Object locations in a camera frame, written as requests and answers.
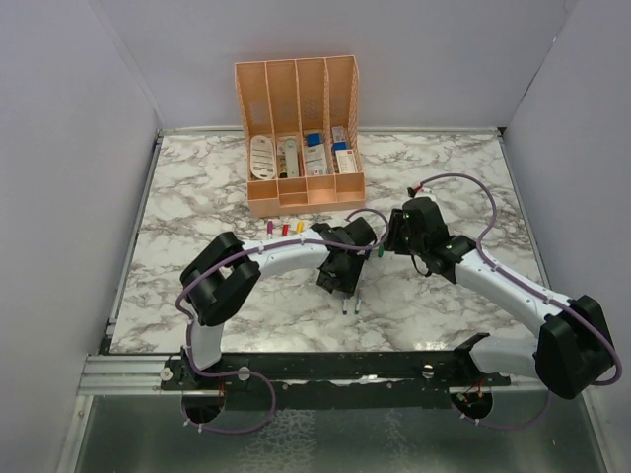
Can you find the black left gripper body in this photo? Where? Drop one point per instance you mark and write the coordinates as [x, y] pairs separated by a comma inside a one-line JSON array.
[[344, 278]]

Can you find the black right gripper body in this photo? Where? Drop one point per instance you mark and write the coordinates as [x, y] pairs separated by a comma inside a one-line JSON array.
[[400, 240]]

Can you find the white green marker pen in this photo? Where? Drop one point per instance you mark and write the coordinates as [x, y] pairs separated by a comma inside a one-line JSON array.
[[358, 301]]

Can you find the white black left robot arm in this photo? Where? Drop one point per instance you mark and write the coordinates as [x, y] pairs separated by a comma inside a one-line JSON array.
[[219, 280]]

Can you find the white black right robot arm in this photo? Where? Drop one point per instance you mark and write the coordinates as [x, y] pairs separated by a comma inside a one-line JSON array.
[[570, 347]]

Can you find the white red box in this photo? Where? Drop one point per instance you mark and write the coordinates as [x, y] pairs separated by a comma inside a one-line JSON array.
[[342, 151]]

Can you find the white blue box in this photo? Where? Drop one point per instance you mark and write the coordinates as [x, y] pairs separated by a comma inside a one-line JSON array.
[[315, 156]]

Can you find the white oval label card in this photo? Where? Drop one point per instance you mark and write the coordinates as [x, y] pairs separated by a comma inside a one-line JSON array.
[[261, 158]]

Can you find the peach plastic desk organizer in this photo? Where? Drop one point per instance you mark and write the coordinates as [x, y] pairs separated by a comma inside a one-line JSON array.
[[283, 99]]

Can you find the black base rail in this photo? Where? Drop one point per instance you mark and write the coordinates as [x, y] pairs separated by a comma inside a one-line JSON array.
[[326, 381]]

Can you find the aluminium extrusion frame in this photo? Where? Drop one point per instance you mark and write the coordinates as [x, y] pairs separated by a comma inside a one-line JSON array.
[[121, 375]]

